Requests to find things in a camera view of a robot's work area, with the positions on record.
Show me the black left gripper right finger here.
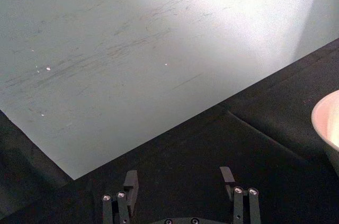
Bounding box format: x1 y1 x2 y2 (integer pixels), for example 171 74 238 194
219 166 262 224

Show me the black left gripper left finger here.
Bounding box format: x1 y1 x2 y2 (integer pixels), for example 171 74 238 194
102 170 139 224

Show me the black table cloth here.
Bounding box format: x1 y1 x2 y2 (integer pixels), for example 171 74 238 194
0 38 339 224

